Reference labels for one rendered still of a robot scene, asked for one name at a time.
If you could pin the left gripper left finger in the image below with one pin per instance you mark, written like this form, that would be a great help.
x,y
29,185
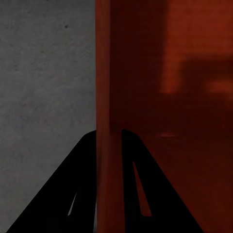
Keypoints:
x,y
67,201

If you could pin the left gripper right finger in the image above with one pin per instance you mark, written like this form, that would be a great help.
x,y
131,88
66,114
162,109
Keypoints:
x,y
169,213

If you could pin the storage box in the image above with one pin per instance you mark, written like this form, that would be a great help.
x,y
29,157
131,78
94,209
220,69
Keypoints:
x,y
164,70

